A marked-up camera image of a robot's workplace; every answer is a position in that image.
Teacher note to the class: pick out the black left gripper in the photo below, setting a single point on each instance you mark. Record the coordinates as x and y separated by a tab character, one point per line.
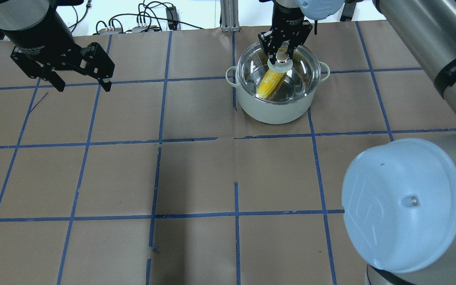
38	38

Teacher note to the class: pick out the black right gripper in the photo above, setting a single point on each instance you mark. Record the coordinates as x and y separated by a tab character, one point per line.
284	16

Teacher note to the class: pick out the glass pot lid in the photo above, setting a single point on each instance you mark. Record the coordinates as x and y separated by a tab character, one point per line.
304	73

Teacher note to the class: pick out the yellow toy corn cob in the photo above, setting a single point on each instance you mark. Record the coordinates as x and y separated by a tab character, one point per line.
269	84

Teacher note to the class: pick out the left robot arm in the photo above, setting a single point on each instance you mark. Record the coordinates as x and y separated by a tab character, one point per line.
45	45

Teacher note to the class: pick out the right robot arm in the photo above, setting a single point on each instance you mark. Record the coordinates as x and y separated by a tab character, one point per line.
399	199

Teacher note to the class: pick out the pale green steel pot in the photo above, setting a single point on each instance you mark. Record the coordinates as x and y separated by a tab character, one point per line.
266	112

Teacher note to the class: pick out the grey electronics box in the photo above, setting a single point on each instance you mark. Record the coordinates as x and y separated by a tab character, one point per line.
109	30
145	29

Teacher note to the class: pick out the black power adapter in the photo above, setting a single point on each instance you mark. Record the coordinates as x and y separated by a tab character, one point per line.
172	18

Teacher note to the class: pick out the aluminium frame post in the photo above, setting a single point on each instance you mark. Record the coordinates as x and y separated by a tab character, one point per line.
229	16

